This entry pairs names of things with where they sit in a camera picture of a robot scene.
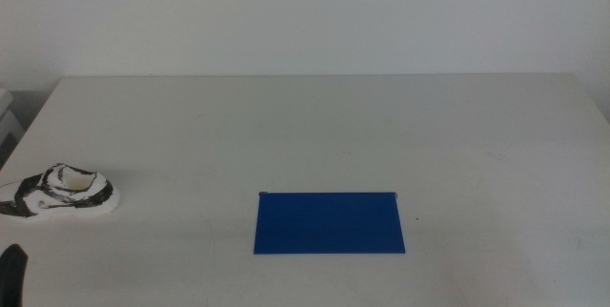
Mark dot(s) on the white and black shoe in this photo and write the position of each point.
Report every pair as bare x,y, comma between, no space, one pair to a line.
97,201

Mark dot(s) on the blue rectangular mat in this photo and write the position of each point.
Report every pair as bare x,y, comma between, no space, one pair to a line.
329,223

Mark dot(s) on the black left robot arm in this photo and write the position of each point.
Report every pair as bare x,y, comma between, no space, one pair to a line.
12,273

